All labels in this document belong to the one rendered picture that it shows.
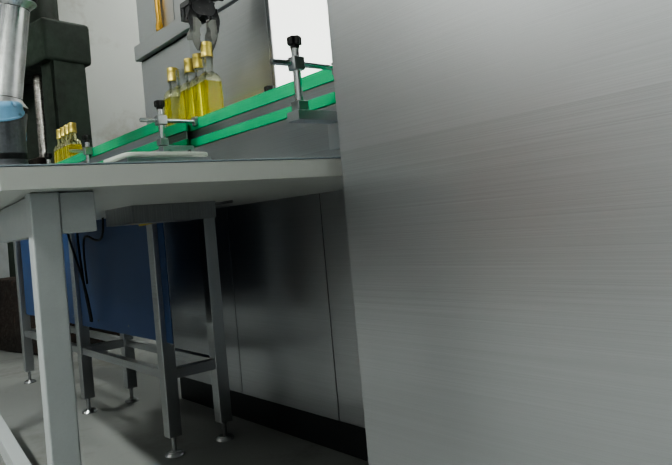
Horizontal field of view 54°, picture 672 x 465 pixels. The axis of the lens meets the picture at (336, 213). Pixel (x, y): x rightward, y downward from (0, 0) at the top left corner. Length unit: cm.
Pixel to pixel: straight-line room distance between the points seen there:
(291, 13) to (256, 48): 19
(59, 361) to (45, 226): 19
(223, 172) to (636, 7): 63
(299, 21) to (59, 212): 99
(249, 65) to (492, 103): 121
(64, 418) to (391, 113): 65
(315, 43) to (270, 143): 32
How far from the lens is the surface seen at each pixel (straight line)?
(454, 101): 93
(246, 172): 108
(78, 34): 448
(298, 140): 148
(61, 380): 104
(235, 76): 207
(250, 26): 201
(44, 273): 102
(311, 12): 178
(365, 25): 108
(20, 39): 193
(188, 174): 104
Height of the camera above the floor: 64
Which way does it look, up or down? 1 degrees up
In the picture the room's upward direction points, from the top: 5 degrees counter-clockwise
